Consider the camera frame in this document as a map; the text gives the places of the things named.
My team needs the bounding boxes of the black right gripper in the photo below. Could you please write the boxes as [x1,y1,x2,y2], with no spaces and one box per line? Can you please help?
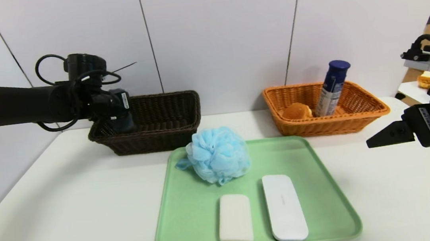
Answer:
[362,94,430,154]

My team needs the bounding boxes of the blue white spray can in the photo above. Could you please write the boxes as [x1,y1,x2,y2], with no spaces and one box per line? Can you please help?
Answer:
[310,58,356,118]

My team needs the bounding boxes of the brown bread bun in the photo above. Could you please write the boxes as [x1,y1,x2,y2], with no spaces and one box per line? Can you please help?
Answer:
[281,101,313,122]

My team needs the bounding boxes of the blue mesh bath pouf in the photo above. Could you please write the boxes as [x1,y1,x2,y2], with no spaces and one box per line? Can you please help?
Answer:
[172,123,254,190]

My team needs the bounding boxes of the white soap bar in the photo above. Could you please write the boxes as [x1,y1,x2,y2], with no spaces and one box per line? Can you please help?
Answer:
[215,192,254,241]

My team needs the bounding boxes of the orange wicker basket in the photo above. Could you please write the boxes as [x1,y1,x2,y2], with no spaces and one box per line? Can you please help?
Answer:
[261,75,393,143]

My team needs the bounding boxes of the dark brown wicker basket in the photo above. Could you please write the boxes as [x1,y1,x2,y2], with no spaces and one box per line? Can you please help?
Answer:
[85,90,205,160]

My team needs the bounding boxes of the white side table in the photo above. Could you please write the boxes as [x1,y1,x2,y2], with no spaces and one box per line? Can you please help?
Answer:
[397,79,430,108]

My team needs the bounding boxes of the green plastic tray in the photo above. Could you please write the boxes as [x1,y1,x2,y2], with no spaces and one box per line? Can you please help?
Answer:
[146,129,363,241]

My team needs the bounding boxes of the white oblong case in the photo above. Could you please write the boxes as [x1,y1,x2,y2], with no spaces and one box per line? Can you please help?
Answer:
[261,171,310,241]

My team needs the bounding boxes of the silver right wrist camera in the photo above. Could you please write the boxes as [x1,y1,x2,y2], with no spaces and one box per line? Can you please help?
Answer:
[401,45,430,76]

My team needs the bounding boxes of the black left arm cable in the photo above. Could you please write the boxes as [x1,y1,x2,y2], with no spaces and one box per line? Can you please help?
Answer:
[31,45,144,134]

